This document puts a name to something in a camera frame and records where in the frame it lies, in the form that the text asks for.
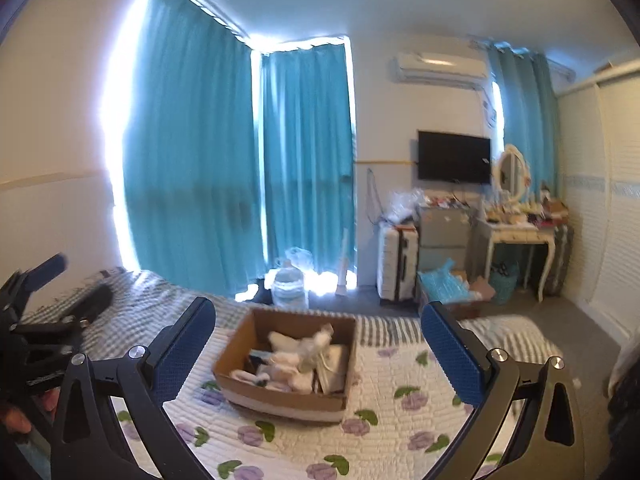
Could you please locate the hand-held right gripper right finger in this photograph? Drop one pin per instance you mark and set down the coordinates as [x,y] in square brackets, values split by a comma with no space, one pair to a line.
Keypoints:
[452,360]

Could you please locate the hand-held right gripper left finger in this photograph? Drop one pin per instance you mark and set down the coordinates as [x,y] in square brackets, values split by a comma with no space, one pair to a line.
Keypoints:
[182,360]

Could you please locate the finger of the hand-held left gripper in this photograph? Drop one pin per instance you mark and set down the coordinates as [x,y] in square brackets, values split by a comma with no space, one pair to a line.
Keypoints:
[92,301]
[47,268]

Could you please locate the white plush paw toy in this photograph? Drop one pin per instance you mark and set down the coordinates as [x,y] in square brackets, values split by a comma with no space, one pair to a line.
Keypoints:
[285,341]

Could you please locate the brown cardboard box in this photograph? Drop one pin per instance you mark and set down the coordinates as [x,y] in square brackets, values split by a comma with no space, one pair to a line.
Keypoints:
[280,402]

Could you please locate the white tissue packet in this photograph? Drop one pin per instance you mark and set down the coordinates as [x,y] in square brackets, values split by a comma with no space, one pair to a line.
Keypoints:
[334,370]

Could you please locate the person's left hand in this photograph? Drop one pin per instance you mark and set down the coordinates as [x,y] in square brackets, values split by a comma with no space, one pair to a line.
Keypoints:
[15,417]

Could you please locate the floral quilted bedspread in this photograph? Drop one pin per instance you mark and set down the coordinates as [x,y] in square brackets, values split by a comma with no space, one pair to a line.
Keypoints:
[145,300]

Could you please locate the blue plastic bag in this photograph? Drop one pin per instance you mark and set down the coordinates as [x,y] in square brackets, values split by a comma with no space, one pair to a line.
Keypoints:
[442,282]

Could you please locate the white floral quilt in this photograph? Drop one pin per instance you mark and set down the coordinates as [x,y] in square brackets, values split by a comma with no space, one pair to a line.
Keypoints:
[390,410]

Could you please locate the teal basket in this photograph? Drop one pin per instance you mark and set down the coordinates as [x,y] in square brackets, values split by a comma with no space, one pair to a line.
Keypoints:
[504,285]

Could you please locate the dark object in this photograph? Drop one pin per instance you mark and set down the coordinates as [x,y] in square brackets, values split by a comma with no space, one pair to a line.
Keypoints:
[260,291]

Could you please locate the white suitcase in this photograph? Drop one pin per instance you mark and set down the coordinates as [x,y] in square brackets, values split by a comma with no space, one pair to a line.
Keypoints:
[395,260]

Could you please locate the large clear water bottle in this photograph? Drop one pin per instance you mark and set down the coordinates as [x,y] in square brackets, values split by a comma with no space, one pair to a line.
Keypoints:
[289,287]

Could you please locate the white dressing table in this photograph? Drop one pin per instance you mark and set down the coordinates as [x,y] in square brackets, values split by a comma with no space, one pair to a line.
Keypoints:
[515,235]

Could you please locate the striped grey bag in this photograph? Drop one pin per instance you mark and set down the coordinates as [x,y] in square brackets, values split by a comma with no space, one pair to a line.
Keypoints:
[559,260]

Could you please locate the clear plastic bag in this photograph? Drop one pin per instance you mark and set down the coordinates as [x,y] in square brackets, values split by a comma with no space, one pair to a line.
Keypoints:
[405,205]

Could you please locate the dressing table clutter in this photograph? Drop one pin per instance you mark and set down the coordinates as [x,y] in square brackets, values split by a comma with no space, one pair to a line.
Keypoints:
[525,212]

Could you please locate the dark cloth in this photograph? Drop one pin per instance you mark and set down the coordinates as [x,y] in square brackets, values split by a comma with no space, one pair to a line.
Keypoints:
[625,410]

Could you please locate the wide teal curtain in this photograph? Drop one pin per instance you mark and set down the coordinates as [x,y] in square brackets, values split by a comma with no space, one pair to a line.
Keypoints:
[190,150]

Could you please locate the white oval mirror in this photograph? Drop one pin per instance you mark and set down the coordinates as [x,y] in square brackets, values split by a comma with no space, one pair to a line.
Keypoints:
[510,172]

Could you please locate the white wardrobe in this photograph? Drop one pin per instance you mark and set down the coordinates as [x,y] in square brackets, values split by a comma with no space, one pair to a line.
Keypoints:
[605,210]

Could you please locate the narrow teal curtain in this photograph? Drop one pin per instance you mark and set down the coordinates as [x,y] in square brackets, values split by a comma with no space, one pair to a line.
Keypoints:
[305,160]

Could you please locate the short teal curtain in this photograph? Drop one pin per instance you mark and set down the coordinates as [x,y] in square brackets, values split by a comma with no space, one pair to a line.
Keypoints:
[527,110]

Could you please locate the white air conditioner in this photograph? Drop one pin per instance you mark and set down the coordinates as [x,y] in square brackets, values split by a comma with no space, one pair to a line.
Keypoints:
[437,70]

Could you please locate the black wall television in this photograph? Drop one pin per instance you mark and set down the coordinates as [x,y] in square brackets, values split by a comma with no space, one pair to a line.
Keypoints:
[454,157]

